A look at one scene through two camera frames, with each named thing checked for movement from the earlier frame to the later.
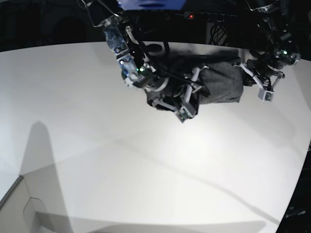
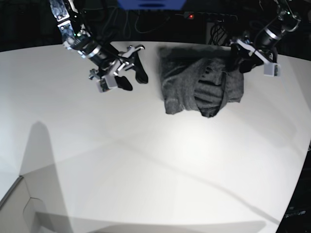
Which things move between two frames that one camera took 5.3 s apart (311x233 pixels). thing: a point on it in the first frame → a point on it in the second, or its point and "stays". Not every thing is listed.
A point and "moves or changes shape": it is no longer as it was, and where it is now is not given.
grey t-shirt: (220, 70) moves or changes shape
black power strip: (194, 15) stays
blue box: (150, 5) stays
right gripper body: (266, 82) → (271, 68)
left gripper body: (179, 95) → (107, 80)
